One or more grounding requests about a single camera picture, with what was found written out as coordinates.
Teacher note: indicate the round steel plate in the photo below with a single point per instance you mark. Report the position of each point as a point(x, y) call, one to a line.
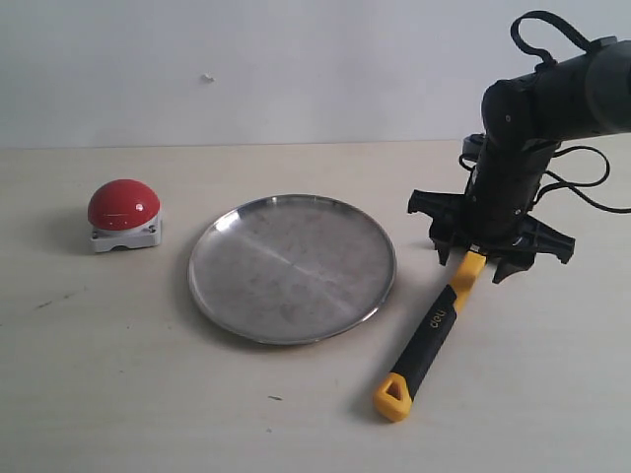
point(291, 269)

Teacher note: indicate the red dome push button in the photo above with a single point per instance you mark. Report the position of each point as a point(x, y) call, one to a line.
point(124, 213)

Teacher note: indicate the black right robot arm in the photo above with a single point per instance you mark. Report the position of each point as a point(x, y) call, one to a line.
point(526, 120)

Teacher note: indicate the yellow black claw hammer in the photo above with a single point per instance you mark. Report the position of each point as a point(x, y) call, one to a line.
point(394, 396)

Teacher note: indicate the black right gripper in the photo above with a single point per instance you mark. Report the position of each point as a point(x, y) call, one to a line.
point(493, 210)

